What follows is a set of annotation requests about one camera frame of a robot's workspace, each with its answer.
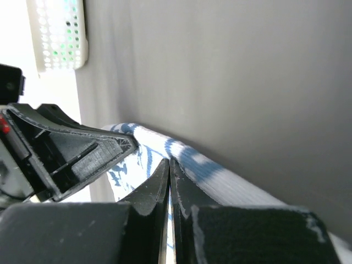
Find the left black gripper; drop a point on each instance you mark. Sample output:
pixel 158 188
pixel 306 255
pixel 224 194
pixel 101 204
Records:
pixel 44 153

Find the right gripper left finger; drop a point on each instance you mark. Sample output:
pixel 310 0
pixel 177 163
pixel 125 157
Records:
pixel 132 230

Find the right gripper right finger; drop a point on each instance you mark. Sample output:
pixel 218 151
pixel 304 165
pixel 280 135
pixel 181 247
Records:
pixel 207 232

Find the blue white patterned towel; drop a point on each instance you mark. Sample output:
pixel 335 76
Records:
pixel 220 184

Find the white perforated plastic basket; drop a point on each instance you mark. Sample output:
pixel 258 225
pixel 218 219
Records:
pixel 44 13

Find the green microfiber towel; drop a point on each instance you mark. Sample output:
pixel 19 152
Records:
pixel 64 40

